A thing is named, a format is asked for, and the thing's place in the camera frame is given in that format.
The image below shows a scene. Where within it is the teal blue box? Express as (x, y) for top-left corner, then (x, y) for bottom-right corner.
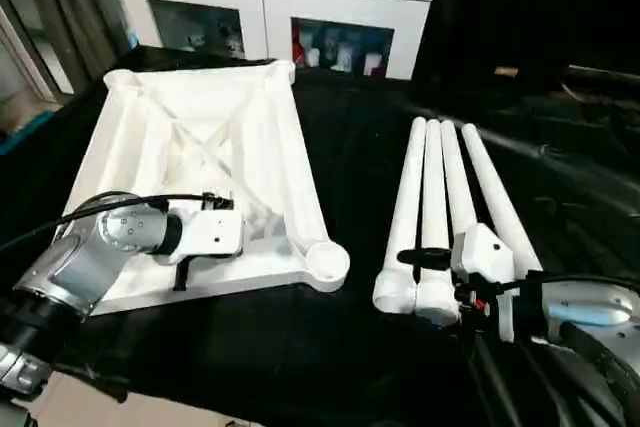
(0, 107), (57, 154)

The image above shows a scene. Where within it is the white plastic table top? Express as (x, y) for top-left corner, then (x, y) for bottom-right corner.
(61, 59), (352, 319)

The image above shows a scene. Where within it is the grey curtain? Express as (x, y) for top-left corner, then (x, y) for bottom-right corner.
(0, 0), (132, 101)

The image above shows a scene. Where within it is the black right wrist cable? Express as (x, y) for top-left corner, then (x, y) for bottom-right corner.
(469, 271), (640, 308)

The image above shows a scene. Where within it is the white plastic table leg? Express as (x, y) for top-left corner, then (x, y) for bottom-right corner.
(459, 121), (545, 281)
(372, 116), (430, 314)
(439, 119), (482, 248)
(413, 119), (462, 326)

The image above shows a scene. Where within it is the black cabinet with gold label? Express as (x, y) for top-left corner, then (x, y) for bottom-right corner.
(414, 0), (640, 98)

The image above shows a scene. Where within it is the black work mat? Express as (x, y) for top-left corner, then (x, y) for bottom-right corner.
(0, 44), (640, 427)

